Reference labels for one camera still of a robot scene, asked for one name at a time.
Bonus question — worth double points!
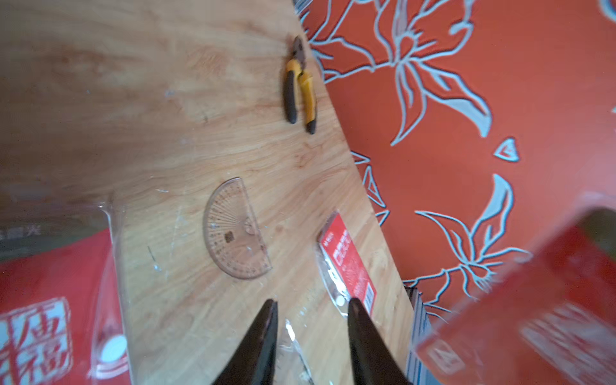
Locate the clear triangle ruler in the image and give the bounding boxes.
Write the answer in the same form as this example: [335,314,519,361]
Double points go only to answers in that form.
[274,319,314,385]

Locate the red ruler set package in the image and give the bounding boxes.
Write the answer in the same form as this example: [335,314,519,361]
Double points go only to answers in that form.
[414,193,615,384]
[1,196,133,384]
[316,211,377,318]

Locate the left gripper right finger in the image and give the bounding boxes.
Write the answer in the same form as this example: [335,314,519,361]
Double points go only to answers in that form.
[347,298,409,385]

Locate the clear protractor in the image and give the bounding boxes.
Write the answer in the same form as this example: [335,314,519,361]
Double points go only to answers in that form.
[203,176,272,280]

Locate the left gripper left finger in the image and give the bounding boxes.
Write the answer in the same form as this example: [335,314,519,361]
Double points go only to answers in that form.
[213,299,278,384]

